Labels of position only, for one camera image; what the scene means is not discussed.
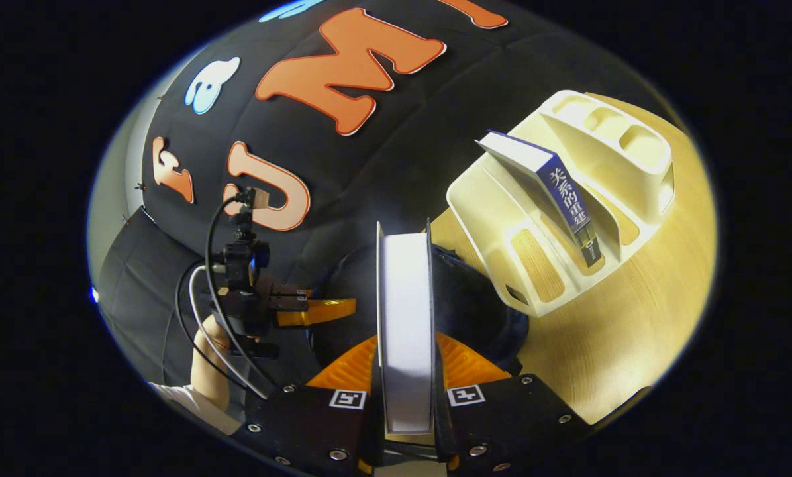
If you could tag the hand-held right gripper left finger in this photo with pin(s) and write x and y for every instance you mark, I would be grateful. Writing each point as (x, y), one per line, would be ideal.
(303, 424)

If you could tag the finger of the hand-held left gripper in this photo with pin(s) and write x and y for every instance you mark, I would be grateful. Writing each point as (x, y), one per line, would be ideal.
(323, 311)

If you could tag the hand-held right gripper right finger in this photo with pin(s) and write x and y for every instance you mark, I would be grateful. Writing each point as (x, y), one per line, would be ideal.
(502, 424)

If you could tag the blue schoolbag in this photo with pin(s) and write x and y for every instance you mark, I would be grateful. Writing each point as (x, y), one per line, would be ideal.
(469, 298)

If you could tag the white plastic bookshelf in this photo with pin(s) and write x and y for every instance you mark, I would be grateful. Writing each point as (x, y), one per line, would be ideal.
(502, 218)

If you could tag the blue book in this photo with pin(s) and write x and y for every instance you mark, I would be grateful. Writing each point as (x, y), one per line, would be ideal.
(565, 189)

